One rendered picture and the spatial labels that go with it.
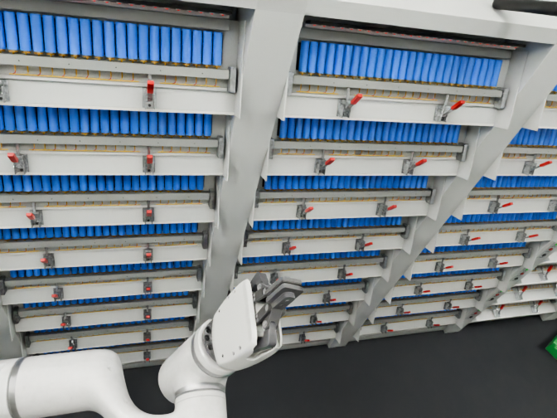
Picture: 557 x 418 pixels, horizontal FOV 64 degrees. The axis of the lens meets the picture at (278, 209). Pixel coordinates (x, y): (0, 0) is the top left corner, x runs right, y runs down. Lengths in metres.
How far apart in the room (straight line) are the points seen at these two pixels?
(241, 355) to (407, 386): 1.91
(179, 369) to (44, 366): 0.20
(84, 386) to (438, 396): 2.03
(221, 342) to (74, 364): 0.23
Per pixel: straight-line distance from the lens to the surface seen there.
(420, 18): 1.00
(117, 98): 0.98
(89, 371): 0.75
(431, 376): 2.56
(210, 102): 0.99
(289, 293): 0.56
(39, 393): 0.77
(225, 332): 0.64
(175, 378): 0.74
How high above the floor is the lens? 2.06
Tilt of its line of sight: 48 degrees down
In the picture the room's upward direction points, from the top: 19 degrees clockwise
